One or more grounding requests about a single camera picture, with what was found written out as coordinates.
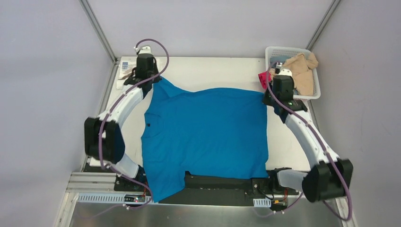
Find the beige t-shirt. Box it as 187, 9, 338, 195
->
282, 52, 318, 96

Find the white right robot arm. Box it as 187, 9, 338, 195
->
262, 75, 353, 202

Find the folded white printed t-shirt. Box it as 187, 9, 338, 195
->
114, 57, 165, 90

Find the aluminium front rail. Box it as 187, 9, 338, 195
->
66, 172, 116, 192

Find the grey-blue t-shirt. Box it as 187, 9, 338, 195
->
269, 55, 290, 68

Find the white slotted cable duct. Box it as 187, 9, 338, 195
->
253, 198, 271, 208
77, 193, 154, 205

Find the white slotted cable duct right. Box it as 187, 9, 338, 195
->
253, 198, 271, 208

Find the pink t-shirt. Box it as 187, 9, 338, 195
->
258, 71, 272, 90

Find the blue polo shirt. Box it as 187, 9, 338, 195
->
141, 79, 269, 202

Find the aluminium frame post left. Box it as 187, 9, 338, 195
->
79, 0, 117, 64

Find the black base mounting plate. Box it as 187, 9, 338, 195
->
113, 167, 300, 208

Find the aluminium frame post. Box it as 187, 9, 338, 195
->
306, 0, 342, 51
79, 0, 117, 64

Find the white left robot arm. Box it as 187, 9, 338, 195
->
84, 53, 161, 191

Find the aluminium frame post right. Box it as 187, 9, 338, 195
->
306, 0, 342, 51

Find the white plastic laundry basket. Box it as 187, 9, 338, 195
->
265, 46, 321, 100

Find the white slotted cable duct left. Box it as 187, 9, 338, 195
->
77, 193, 154, 205

